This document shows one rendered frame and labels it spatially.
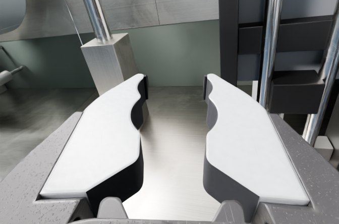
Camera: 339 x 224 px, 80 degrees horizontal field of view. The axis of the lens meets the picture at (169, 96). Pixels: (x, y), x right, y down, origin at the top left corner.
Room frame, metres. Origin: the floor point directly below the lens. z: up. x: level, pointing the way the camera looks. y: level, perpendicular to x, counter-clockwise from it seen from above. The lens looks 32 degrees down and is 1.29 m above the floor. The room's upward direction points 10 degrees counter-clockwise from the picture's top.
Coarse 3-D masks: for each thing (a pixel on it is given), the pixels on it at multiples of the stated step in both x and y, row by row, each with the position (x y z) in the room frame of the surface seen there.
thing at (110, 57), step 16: (96, 0) 0.51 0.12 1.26; (96, 16) 0.51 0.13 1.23; (96, 32) 0.51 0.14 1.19; (96, 48) 0.48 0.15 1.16; (112, 48) 0.47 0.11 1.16; (128, 48) 0.53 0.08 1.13; (96, 64) 0.49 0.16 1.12; (112, 64) 0.47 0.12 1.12; (128, 64) 0.51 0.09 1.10; (96, 80) 0.49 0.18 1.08; (112, 80) 0.48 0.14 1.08; (144, 112) 0.52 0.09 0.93
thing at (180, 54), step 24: (168, 24) 0.70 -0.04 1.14; (192, 24) 0.67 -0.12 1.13; (216, 24) 0.65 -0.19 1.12; (144, 48) 0.74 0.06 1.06; (168, 48) 0.71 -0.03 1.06; (192, 48) 0.68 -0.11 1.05; (216, 48) 0.65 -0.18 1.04; (144, 72) 0.74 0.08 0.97; (168, 72) 0.71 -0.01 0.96; (192, 72) 0.68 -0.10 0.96; (216, 72) 0.65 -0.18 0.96
